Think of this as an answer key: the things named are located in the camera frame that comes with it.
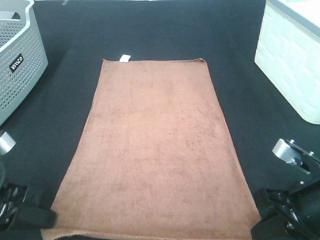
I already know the black table mat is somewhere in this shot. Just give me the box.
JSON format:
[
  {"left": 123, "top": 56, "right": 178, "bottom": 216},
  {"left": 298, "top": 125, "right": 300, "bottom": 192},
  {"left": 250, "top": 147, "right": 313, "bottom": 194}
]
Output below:
[{"left": 0, "top": 0, "right": 320, "bottom": 240}]

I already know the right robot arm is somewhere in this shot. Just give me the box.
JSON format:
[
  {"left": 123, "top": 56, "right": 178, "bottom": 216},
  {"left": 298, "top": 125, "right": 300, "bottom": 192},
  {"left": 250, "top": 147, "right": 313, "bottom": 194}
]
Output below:
[{"left": 250, "top": 138, "right": 320, "bottom": 240}]

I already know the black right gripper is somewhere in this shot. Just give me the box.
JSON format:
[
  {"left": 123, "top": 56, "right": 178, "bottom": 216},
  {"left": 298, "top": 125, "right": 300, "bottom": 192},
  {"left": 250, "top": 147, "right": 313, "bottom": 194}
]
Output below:
[{"left": 250, "top": 184, "right": 320, "bottom": 240}]

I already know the white plastic storage box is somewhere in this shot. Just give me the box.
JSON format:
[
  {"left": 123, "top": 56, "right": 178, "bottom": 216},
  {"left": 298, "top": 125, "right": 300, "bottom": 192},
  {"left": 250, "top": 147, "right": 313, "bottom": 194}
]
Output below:
[{"left": 254, "top": 0, "right": 320, "bottom": 125}]

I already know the brown towel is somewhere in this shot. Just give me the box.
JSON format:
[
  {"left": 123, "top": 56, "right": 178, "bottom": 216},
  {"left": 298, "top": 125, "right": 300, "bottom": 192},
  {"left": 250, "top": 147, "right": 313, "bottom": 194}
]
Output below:
[{"left": 41, "top": 58, "right": 260, "bottom": 240}]

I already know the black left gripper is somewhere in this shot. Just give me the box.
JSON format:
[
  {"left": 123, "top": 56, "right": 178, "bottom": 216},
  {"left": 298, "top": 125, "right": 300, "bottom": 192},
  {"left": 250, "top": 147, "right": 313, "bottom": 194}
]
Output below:
[{"left": 0, "top": 183, "right": 57, "bottom": 232}]

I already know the grey perforated plastic basket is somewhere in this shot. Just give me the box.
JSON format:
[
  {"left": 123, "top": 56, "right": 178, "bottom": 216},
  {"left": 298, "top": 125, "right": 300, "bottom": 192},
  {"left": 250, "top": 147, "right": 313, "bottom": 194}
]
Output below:
[{"left": 0, "top": 0, "right": 48, "bottom": 123}]

